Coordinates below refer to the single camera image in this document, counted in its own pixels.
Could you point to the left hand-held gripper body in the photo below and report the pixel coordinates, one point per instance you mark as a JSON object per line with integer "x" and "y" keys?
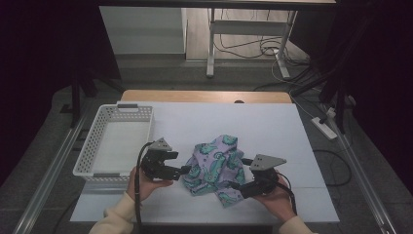
{"x": 156, "y": 167}

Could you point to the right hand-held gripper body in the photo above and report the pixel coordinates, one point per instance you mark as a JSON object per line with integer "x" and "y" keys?
{"x": 264, "y": 177}

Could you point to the purple seahorse print garment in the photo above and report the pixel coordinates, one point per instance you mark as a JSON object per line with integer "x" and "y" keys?
{"x": 214, "y": 162}

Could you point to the white perforated plastic basket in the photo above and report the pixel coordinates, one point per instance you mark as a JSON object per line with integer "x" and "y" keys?
{"x": 97, "y": 130}

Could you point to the person's left hand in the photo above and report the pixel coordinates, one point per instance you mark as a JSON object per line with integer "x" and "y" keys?
{"x": 139, "y": 188}

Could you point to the person's right hand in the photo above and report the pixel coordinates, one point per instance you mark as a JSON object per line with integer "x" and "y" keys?
{"x": 279, "y": 203}

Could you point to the white power strip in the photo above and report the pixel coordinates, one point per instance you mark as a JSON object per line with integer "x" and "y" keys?
{"x": 324, "y": 128}

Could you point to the black stand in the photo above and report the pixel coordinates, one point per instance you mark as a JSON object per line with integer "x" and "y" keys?
{"x": 75, "y": 104}
{"x": 340, "y": 110}

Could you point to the white panel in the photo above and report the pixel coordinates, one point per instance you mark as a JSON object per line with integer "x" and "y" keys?
{"x": 142, "y": 29}

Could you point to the dark curtain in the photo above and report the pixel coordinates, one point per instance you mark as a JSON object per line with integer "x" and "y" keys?
{"x": 39, "y": 65}
{"x": 383, "y": 81}

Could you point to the aluminium floor rail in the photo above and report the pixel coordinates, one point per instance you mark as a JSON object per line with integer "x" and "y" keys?
{"x": 40, "y": 195}
{"x": 372, "y": 195}

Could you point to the white metal desk frame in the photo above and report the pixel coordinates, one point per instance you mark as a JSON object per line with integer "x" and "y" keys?
{"x": 246, "y": 27}

